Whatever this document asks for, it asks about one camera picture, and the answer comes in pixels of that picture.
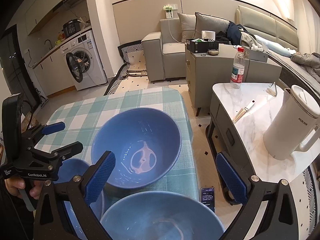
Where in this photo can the dark glass sliding door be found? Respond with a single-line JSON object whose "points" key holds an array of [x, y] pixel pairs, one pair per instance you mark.
{"points": [[12, 62]]}

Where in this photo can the grey sofa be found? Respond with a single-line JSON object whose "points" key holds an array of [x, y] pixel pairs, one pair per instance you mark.
{"points": [[172, 57]]}

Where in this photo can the kitchen faucet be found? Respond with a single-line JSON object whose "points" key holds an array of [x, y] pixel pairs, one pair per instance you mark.
{"points": [[48, 43]]}

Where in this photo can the white wall socket panel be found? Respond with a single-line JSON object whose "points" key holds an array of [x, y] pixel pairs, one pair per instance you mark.
{"points": [[168, 11]]}

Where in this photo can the white electric kettle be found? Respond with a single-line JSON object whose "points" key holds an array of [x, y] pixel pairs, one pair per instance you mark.
{"points": [[285, 125]]}

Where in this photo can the light blue pillow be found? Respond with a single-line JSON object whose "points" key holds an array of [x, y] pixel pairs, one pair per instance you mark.
{"points": [[277, 46]]}

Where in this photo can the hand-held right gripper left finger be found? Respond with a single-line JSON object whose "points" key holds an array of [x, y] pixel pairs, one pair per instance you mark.
{"points": [[100, 175]]}

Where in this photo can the black pressure cooker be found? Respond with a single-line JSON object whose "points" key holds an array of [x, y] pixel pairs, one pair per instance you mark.
{"points": [[72, 28]]}

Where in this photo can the knife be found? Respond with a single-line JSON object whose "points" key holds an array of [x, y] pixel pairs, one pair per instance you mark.
{"points": [[241, 113]]}

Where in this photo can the white wall kitchen cabinets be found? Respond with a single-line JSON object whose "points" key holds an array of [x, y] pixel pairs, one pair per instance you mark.
{"points": [[42, 10]]}

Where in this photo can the white kitchen counter cabinet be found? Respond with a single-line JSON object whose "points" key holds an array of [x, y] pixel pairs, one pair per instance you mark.
{"points": [[50, 75]]}

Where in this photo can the grey tissue box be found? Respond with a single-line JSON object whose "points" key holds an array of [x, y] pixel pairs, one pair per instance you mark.
{"points": [[255, 53]]}

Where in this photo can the white washing machine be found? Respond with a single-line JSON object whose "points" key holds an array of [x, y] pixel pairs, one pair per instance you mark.
{"points": [[92, 62]]}

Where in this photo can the light grey cushion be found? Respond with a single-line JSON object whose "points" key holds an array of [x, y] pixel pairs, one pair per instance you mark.
{"points": [[187, 27]]}

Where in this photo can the blue bowl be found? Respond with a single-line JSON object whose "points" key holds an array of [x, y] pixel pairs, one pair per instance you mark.
{"points": [[150, 135], [140, 217], [72, 167]]}

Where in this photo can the floor mop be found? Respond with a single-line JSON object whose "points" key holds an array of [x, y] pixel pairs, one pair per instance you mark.
{"points": [[41, 96]]}

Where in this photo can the small metal stand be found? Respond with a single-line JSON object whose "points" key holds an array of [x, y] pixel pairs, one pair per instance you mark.
{"points": [[271, 91]]}

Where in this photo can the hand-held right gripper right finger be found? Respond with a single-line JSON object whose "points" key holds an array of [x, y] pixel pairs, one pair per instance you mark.
{"points": [[231, 177]]}

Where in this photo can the smartphone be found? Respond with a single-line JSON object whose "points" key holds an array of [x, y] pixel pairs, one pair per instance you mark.
{"points": [[208, 200]]}

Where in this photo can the grey jacket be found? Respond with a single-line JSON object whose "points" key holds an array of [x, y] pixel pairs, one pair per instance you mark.
{"points": [[307, 65]]}

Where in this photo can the person's left hand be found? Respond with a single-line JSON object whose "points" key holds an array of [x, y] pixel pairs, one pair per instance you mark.
{"points": [[13, 186]]}

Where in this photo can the bed with padded headboard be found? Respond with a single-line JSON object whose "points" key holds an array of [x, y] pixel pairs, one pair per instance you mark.
{"points": [[275, 25]]}

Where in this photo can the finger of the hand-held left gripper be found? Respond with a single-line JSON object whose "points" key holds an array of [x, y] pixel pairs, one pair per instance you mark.
{"points": [[67, 150], [52, 128]]}

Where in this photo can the grey bedside cabinet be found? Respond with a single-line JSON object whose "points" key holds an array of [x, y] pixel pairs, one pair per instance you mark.
{"points": [[212, 80]]}

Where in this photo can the yellow bottle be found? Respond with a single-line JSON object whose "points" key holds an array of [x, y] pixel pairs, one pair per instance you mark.
{"points": [[60, 40]]}

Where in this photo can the marble top side table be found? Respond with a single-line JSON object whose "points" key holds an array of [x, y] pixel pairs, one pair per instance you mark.
{"points": [[250, 140]]}

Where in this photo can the dark grey cushion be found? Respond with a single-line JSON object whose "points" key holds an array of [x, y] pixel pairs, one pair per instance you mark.
{"points": [[210, 26]]}

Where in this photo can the clear water bottle red label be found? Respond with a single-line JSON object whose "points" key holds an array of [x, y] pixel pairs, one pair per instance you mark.
{"points": [[237, 70]]}

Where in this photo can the black storage box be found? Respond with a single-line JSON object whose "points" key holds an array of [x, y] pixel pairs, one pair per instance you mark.
{"points": [[200, 46]]}

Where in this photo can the green checked tablecloth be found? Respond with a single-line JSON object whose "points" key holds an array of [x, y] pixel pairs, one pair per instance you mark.
{"points": [[150, 100]]}

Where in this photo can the dark jacket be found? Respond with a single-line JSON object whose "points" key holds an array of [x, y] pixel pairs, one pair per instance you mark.
{"points": [[232, 33]]}

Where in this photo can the range hood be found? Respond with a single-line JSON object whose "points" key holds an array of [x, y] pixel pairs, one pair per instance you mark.
{"points": [[75, 1]]}

